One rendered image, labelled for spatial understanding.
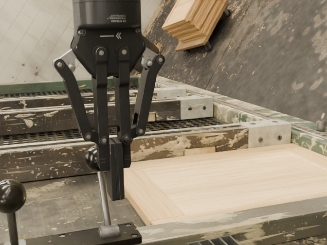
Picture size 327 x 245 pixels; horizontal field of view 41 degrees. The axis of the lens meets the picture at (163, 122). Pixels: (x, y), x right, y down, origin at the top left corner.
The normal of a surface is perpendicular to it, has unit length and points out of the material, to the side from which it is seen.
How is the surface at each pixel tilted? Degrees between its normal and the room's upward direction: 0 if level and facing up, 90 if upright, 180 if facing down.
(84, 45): 90
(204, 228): 54
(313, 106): 0
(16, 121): 90
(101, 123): 90
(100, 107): 90
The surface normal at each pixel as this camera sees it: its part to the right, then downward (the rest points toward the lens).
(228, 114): -0.94, 0.09
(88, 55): 0.33, 0.19
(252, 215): -0.02, -0.98
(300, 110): -0.78, -0.50
